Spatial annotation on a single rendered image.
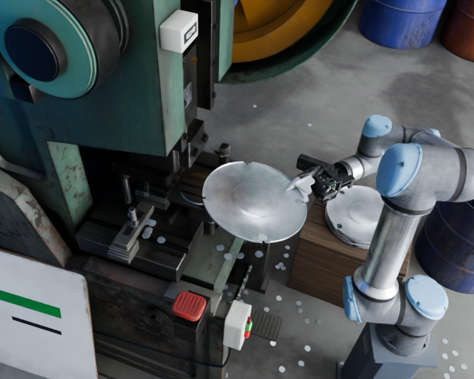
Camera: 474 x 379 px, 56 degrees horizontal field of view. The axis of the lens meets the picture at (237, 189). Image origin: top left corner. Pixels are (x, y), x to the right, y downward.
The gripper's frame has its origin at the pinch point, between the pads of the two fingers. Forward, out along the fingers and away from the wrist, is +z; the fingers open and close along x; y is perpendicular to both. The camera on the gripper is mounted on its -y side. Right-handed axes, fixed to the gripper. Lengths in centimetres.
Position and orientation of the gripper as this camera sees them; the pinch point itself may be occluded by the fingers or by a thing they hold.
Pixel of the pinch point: (287, 189)
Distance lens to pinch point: 128.8
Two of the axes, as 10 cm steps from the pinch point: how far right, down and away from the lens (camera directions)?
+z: -8.4, 3.2, -4.5
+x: -1.0, 7.1, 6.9
